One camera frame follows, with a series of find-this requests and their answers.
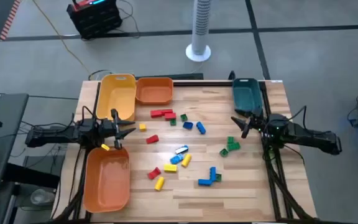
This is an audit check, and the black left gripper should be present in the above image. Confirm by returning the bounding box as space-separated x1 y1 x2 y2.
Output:
96 108 137 151

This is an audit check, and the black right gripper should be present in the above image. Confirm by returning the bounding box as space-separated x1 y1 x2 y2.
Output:
230 113 267 139

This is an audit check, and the yellow cylinder wooden block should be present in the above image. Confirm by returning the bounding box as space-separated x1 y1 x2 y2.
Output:
181 154 193 168
154 176 165 192

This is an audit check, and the dark green plastic bin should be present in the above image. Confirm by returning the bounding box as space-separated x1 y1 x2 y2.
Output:
232 77 264 118

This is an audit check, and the yellow plastic bin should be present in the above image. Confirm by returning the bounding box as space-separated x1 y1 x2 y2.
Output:
95 73 137 123

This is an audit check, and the small orange plastic bin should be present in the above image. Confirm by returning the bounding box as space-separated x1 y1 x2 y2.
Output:
134 77 174 106

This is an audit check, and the red arch wooden block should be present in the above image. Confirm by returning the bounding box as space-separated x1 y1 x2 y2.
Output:
147 167 162 180

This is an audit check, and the pink plastic bin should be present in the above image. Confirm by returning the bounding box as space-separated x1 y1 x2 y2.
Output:
82 146 131 213

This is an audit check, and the black flat bar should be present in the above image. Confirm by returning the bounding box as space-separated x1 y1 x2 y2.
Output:
134 73 204 81

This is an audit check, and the clear plastic bag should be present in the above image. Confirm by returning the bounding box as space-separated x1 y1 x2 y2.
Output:
29 188 56 207

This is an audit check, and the white tower fan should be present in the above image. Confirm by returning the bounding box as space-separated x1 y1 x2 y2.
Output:
185 0 212 62

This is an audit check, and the black equipment crate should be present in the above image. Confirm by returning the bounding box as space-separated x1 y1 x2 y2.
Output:
66 0 123 40

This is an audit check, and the dark grey desk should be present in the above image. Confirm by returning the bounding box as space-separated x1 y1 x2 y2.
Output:
0 92 30 187

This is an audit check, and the yellow hanging cable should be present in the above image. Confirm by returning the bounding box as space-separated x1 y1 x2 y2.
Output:
31 0 92 76

